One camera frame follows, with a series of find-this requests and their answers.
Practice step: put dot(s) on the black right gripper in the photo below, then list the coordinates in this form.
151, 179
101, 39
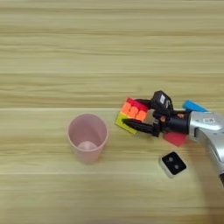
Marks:
176, 122

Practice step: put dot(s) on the multicolour puzzle cube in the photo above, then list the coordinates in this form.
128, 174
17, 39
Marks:
132, 110

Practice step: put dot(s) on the red cube block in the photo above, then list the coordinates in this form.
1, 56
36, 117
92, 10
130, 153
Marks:
176, 139

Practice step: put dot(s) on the pink plastic cup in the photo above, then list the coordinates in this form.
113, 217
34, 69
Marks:
87, 140

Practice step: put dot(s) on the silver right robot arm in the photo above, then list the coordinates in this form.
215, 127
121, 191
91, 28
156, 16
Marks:
208, 128

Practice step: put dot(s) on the small black box white label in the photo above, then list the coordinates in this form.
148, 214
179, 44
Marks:
162, 102

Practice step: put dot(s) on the blue rectangular block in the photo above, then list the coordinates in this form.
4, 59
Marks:
192, 105

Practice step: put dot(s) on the white box with black top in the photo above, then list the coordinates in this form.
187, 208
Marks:
173, 164

